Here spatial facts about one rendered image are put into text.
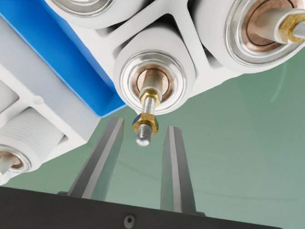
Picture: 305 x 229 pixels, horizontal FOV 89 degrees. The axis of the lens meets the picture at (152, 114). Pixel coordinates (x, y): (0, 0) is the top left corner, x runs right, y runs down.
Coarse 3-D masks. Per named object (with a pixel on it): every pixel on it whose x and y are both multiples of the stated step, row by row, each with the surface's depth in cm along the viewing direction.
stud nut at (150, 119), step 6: (144, 114) 11; (150, 114) 11; (138, 120) 11; (144, 120) 11; (150, 120) 11; (156, 120) 11; (132, 126) 11; (138, 126) 11; (156, 126) 11; (156, 132) 11
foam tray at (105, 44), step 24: (168, 0) 19; (192, 0) 27; (72, 24) 21; (120, 24) 30; (144, 24) 20; (192, 24) 20; (96, 48) 23; (120, 48) 27; (192, 48) 22; (216, 72) 23
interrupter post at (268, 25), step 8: (272, 8) 13; (280, 8) 12; (288, 8) 11; (264, 16) 13; (272, 16) 12; (280, 16) 11; (288, 16) 11; (256, 24) 14; (264, 24) 12; (272, 24) 12; (280, 24) 11; (256, 32) 14; (264, 32) 13; (272, 32) 12; (280, 40) 12
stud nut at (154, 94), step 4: (144, 92) 14; (148, 92) 14; (152, 92) 14; (156, 92) 14; (140, 96) 15; (144, 96) 14; (148, 96) 14; (152, 96) 14; (156, 96) 14; (140, 100) 14; (144, 100) 14; (156, 100) 14; (156, 104) 14
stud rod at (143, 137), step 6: (144, 102) 14; (150, 102) 13; (144, 108) 13; (150, 108) 13; (144, 126) 11; (150, 126) 11; (138, 132) 10; (144, 132) 10; (150, 132) 11; (138, 138) 10; (144, 138) 10; (150, 138) 10; (138, 144) 10; (144, 144) 10
